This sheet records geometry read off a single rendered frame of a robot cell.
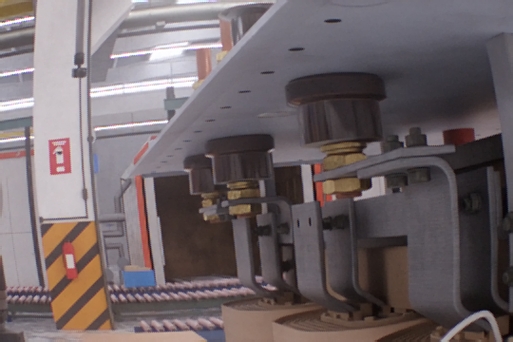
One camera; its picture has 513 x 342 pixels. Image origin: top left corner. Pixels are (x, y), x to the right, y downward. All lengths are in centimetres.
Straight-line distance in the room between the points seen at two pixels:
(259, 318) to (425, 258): 74
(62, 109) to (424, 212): 1084
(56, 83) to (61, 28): 81
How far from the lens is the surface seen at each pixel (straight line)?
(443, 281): 75
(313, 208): 114
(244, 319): 152
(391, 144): 79
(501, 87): 74
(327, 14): 64
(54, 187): 1143
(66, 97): 1157
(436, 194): 75
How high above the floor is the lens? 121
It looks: 4 degrees up
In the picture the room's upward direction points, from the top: 6 degrees counter-clockwise
